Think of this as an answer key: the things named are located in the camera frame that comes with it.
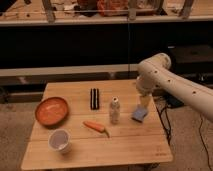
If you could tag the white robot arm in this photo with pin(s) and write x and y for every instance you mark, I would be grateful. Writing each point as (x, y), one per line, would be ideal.
(155, 71)

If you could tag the long wooden shelf bench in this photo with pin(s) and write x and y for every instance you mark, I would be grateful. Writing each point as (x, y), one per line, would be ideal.
(68, 70)

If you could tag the wooden table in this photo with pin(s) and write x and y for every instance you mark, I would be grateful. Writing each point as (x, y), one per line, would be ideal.
(129, 143)

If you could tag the orange bowl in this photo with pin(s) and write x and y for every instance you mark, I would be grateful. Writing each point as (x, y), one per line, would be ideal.
(51, 111)

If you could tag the blue sponge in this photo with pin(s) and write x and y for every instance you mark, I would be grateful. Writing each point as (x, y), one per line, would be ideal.
(139, 113)

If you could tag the cream tapered end effector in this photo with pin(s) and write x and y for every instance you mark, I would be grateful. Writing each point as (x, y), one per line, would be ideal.
(145, 100)

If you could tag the white paper cup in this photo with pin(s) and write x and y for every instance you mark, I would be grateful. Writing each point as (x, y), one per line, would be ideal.
(59, 141)

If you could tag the orange carrot toy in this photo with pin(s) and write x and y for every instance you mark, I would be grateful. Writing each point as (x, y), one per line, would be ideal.
(97, 127)

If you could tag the clear plastic bottle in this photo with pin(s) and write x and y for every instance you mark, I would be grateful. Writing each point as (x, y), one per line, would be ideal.
(114, 110)

